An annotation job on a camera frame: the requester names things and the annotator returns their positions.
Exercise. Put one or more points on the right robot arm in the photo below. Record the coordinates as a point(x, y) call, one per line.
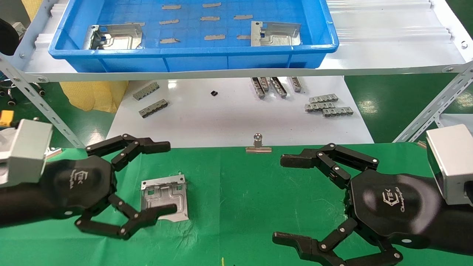
point(458, 229)

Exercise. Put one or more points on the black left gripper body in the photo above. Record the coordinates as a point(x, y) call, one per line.
point(77, 184)

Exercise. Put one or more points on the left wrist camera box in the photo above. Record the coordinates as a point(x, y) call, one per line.
point(26, 151)

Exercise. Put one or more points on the white metal shelf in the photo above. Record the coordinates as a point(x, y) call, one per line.
point(388, 44)

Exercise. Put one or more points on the yellow woven sack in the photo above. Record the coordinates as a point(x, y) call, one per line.
point(32, 8)
point(92, 96)

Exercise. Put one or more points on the small brass fitting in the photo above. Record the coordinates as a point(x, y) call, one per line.
point(422, 144)

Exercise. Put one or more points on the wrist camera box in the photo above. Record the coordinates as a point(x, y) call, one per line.
point(452, 162)
point(26, 151)

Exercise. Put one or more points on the grey tape strip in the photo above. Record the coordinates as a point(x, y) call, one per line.
point(214, 37)
point(211, 5)
point(170, 40)
point(244, 37)
point(243, 17)
point(171, 6)
point(169, 22)
point(210, 18)

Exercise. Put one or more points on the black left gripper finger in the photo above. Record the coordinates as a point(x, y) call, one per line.
point(136, 146)
point(147, 216)

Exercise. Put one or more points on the black round object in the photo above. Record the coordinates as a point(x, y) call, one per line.
point(7, 37)

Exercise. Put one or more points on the silver binder clip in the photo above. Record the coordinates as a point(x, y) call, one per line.
point(54, 151)
point(258, 149)

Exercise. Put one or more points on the grey notched metal bracket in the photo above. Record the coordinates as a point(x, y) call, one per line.
point(257, 88)
point(317, 107)
point(146, 91)
point(296, 84)
point(278, 87)
point(323, 98)
point(153, 108)
point(338, 112)
point(265, 83)

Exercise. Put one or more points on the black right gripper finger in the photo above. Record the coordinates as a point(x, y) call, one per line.
point(325, 157)
point(306, 249)

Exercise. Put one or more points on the green cloth mat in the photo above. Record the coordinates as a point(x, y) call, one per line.
point(229, 199)

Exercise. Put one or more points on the yellow plastic connector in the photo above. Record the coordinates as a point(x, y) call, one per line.
point(5, 118)

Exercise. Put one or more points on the blue plastic bin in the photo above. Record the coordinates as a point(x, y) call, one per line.
point(192, 57)

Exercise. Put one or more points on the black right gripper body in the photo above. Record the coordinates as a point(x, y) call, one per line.
point(391, 207)

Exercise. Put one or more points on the chair base with casters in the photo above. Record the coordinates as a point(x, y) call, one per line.
point(12, 102)

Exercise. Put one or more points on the white slotted angle strut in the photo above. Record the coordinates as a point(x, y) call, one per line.
point(432, 109)
point(40, 105)

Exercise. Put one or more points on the stamped sheet metal part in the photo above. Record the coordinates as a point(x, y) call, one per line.
point(118, 38)
point(276, 35)
point(162, 195)

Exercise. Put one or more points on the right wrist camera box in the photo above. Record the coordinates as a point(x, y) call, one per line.
point(452, 162)

